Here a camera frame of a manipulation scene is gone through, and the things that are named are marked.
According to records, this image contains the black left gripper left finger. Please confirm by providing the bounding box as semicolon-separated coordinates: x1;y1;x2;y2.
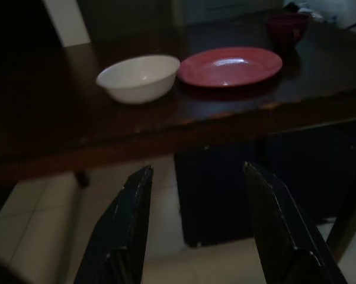
73;165;154;284

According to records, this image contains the dark red mug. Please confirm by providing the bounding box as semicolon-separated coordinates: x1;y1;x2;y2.
265;13;310;47

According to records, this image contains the white bowl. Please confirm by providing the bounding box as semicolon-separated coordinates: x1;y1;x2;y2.
96;55;181;104

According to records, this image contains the white door frame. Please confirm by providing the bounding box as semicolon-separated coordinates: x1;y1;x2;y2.
43;0;91;48

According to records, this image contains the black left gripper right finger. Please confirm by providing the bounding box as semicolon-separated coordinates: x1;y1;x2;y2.
243;161;349;284

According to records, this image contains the red plate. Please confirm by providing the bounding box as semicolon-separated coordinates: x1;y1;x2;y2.
177;46;284;89

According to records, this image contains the dark wooden table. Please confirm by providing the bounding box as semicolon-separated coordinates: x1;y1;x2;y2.
0;11;356;264

